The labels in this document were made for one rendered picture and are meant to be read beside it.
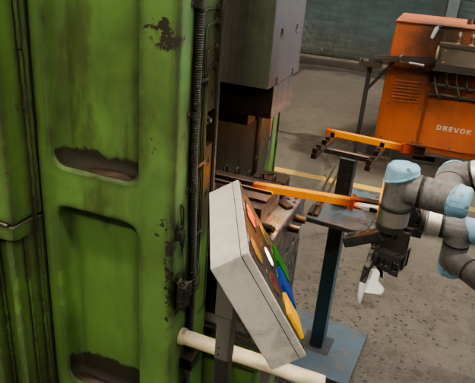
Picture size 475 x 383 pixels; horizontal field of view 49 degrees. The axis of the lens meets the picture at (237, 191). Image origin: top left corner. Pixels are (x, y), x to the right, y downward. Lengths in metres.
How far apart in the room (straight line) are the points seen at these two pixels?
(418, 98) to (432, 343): 2.81
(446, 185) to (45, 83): 1.02
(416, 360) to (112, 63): 1.99
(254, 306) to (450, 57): 4.11
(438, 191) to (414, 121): 4.00
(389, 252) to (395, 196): 0.15
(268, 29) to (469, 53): 3.64
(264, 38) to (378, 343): 1.78
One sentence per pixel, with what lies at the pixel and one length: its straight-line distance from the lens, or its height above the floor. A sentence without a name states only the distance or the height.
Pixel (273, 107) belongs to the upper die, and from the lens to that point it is 1.53.
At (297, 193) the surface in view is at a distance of 1.70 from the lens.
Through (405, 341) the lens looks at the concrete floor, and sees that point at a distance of 2.85.
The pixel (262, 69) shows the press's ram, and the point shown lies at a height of 1.42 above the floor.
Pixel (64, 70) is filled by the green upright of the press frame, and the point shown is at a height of 1.38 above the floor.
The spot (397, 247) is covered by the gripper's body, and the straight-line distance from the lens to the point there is 1.32.
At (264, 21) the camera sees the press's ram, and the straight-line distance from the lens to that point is 1.44.
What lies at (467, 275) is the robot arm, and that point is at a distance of 1.64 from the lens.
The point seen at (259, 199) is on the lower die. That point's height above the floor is 0.99.
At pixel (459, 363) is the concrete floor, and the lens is 2.83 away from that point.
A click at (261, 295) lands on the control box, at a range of 1.03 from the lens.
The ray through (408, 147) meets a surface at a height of 1.03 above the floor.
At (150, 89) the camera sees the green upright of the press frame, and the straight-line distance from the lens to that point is 1.31.
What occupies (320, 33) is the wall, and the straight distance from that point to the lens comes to 9.35.
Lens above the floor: 1.70
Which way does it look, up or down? 24 degrees down
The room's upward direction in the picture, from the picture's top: 5 degrees clockwise
